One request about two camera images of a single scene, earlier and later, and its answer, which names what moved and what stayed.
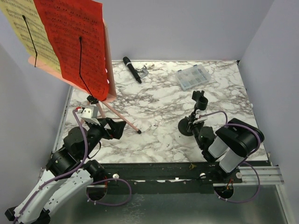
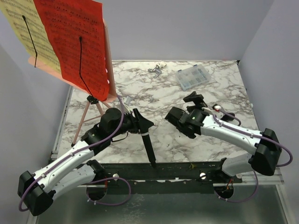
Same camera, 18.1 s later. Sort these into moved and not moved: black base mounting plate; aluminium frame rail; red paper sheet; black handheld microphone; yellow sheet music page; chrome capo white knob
Moved: chrome capo white knob; black handheld microphone
Not moved: yellow sheet music page; red paper sheet; black base mounting plate; aluminium frame rail
